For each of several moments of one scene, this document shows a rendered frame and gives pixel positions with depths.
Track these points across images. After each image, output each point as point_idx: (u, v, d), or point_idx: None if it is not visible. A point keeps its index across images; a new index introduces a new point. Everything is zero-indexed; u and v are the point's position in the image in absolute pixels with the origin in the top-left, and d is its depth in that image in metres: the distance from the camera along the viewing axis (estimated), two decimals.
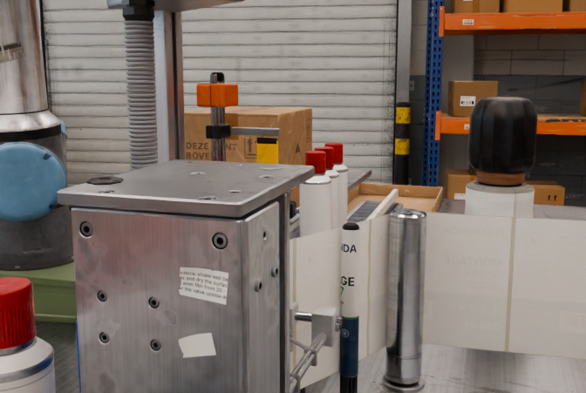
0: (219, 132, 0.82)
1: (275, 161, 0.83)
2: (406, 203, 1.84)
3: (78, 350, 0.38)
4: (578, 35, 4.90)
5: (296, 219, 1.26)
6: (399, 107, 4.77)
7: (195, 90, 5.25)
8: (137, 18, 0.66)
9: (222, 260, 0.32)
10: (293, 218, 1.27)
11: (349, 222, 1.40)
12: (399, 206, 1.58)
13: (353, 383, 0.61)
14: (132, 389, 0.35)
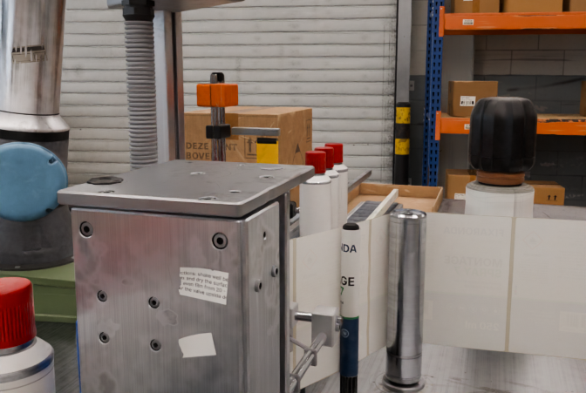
0: (219, 132, 0.82)
1: (275, 161, 0.83)
2: (406, 203, 1.84)
3: (78, 350, 0.38)
4: (578, 35, 4.90)
5: (296, 219, 1.26)
6: (399, 107, 4.77)
7: (195, 90, 5.25)
8: (137, 18, 0.66)
9: (222, 260, 0.32)
10: (293, 218, 1.27)
11: (349, 222, 1.40)
12: (399, 206, 1.58)
13: (353, 383, 0.61)
14: (132, 389, 0.35)
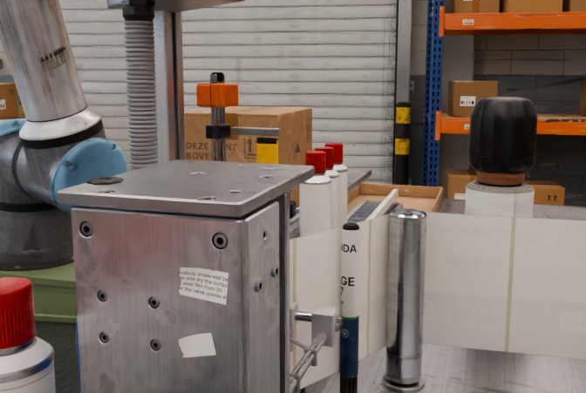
0: (219, 132, 0.82)
1: (275, 161, 0.83)
2: (406, 203, 1.84)
3: (78, 350, 0.38)
4: (578, 35, 4.90)
5: (296, 219, 1.26)
6: (399, 107, 4.77)
7: (195, 90, 5.25)
8: (137, 18, 0.66)
9: (222, 260, 0.32)
10: (293, 218, 1.27)
11: (349, 222, 1.40)
12: (399, 206, 1.58)
13: (353, 383, 0.61)
14: (132, 389, 0.35)
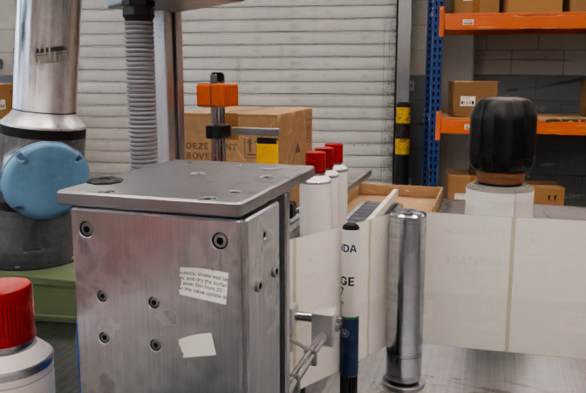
0: (219, 132, 0.82)
1: (275, 161, 0.83)
2: (406, 203, 1.84)
3: (78, 350, 0.38)
4: (578, 35, 4.90)
5: (296, 219, 1.26)
6: (399, 107, 4.77)
7: (195, 90, 5.25)
8: (137, 18, 0.66)
9: (222, 260, 0.32)
10: (293, 218, 1.27)
11: (349, 222, 1.40)
12: (399, 206, 1.58)
13: (353, 383, 0.61)
14: (132, 389, 0.35)
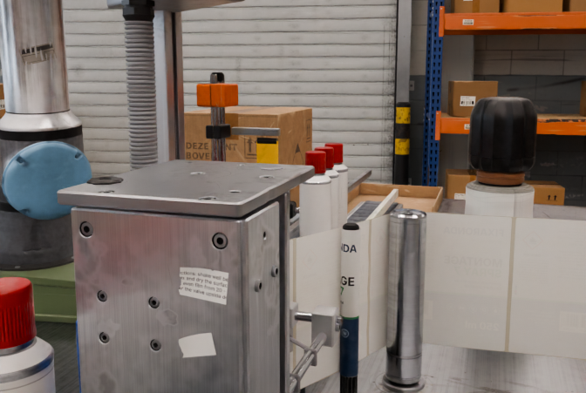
0: (219, 132, 0.82)
1: (275, 161, 0.83)
2: (406, 203, 1.84)
3: (78, 350, 0.38)
4: (578, 35, 4.90)
5: (296, 219, 1.26)
6: (399, 107, 4.77)
7: (195, 90, 5.25)
8: (137, 18, 0.66)
9: (222, 260, 0.32)
10: (293, 218, 1.27)
11: (349, 222, 1.40)
12: (399, 206, 1.58)
13: (353, 383, 0.61)
14: (132, 389, 0.35)
